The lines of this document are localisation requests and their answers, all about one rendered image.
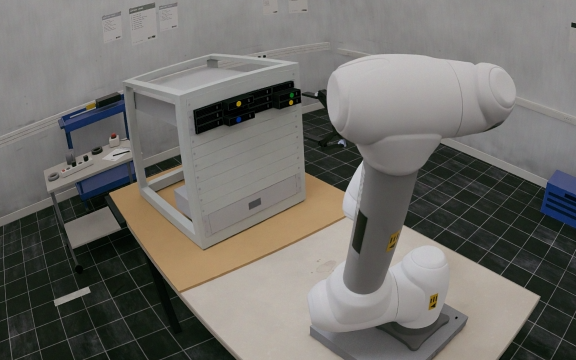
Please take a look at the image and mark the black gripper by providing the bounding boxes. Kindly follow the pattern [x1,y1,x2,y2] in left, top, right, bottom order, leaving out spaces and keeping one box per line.
[301,89,349,151]

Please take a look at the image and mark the tan flat board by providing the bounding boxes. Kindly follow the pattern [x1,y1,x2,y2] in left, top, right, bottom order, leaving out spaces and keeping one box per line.
[109,172,346,293]

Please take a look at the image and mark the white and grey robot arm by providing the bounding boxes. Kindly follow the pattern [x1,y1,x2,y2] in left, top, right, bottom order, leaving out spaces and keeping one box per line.
[307,54,516,351]

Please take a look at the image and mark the white server rack frame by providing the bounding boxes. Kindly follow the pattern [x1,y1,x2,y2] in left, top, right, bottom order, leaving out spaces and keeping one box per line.
[122,53,306,250]

